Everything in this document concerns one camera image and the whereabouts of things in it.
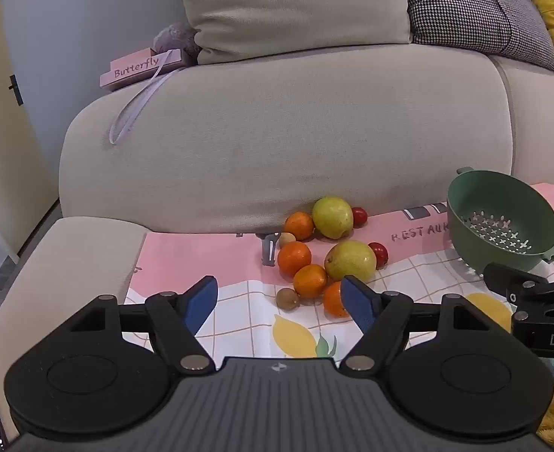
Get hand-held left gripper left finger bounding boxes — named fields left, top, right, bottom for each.
left=65, top=275, right=219, bottom=373

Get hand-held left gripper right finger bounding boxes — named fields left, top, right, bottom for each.
left=340, top=274, right=499, bottom=372

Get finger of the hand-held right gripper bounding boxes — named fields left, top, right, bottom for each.
left=483, top=263, right=554, bottom=314

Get orange tangerine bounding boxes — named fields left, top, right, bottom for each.
left=277, top=241, right=312, bottom=278
left=284, top=212, right=315, bottom=241
left=293, top=264, right=329, bottom=299
left=323, top=281, right=353, bottom=318

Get yellow-green guava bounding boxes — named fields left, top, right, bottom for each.
left=324, top=240, right=377, bottom=282
left=312, top=196, right=354, bottom=240

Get green colander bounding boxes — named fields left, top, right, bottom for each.
left=447, top=166, right=554, bottom=271

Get pink checked printed cloth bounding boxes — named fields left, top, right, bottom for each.
left=124, top=183, right=554, bottom=363

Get beige sofa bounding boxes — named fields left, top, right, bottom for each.
left=0, top=42, right=554, bottom=387

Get lilac ribbon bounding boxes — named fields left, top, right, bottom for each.
left=109, top=49, right=179, bottom=144

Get pink box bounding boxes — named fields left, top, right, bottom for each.
left=99, top=48, right=184, bottom=92

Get houndstooth cushion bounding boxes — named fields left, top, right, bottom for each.
left=396, top=0, right=554, bottom=72

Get cream door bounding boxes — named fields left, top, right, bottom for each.
left=0, top=0, right=60, bottom=255

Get purple plush toy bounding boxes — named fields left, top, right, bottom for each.
left=154, top=23, right=201, bottom=67

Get beige cushion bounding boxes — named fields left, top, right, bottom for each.
left=174, top=0, right=414, bottom=66

